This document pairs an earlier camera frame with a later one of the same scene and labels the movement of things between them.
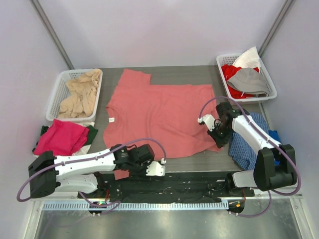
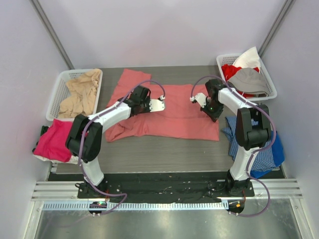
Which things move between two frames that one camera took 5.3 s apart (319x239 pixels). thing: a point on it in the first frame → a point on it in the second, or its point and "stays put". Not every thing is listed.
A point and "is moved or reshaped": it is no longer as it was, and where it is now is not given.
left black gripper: (139, 171) → (143, 107)
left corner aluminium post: (38, 8) stays put
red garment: (228, 70) stays put
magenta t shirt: (63, 138) stays put
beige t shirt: (83, 88) stays put
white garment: (249, 59) stays put
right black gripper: (219, 134) → (215, 114)
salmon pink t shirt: (165, 116) is moved or reshaped
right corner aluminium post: (275, 28) stays put
